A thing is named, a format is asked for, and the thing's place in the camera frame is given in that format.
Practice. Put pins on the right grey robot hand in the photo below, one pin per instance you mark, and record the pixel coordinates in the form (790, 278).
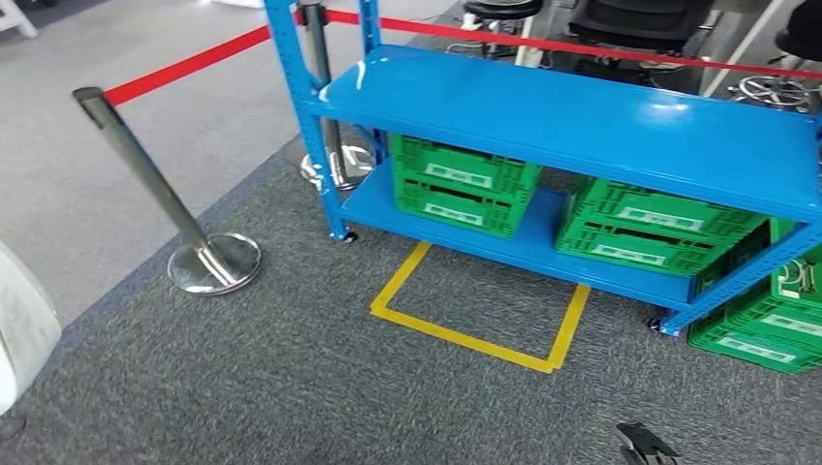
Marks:
(645, 443)

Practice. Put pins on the white curved body part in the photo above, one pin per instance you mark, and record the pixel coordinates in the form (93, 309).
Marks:
(25, 334)

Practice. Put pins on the blue metal shelf rack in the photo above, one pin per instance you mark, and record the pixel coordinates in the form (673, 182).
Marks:
(578, 122)

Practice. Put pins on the green plastic crate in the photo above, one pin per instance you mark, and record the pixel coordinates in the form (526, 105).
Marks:
(462, 192)
(642, 237)
(758, 334)

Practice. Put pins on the red barrier belt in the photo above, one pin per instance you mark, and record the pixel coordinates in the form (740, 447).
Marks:
(186, 64)
(578, 46)

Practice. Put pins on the white desk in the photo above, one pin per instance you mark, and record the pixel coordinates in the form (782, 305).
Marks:
(525, 45)
(745, 48)

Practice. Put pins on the black office chair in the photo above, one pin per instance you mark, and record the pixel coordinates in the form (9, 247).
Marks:
(642, 25)

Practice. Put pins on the black round stool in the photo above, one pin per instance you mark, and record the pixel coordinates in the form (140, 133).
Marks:
(803, 32)
(501, 8)

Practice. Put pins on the white trestle table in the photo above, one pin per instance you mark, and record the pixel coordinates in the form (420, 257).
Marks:
(16, 16)

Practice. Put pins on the chrome stanchion post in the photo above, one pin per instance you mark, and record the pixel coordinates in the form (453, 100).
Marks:
(215, 266)
(356, 164)

